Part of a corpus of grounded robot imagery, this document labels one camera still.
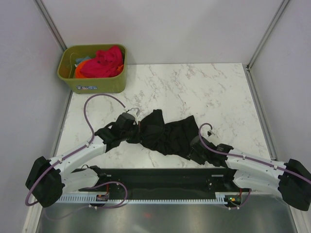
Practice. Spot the white slotted cable duct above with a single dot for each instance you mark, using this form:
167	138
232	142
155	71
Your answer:
94	198

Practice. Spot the right aluminium frame post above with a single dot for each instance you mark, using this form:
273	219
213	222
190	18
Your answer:
273	23

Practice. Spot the black t shirt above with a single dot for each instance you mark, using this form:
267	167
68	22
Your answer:
172	138

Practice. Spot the light blue t shirt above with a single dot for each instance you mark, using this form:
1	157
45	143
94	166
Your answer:
79	60

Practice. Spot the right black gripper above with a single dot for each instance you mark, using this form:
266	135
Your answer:
193	155

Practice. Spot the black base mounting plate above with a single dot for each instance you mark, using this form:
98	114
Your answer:
165	183

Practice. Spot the left aluminium frame post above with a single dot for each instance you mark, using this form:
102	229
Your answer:
51	24

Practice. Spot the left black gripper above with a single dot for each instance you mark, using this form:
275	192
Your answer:
137	139

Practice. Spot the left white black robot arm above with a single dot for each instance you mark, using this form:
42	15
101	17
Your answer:
49	179

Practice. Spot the orange t shirt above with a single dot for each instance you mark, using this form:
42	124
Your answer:
84	69

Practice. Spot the aluminium frame post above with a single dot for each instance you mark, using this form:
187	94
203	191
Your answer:
51	24
273	23

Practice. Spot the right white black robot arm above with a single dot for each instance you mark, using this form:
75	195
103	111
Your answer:
290	180

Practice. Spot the red t shirt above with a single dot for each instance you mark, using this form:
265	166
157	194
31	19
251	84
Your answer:
108	63

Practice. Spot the olive green plastic bin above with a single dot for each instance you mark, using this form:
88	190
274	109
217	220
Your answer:
67	66

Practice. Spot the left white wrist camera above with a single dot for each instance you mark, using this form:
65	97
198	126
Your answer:
135	111

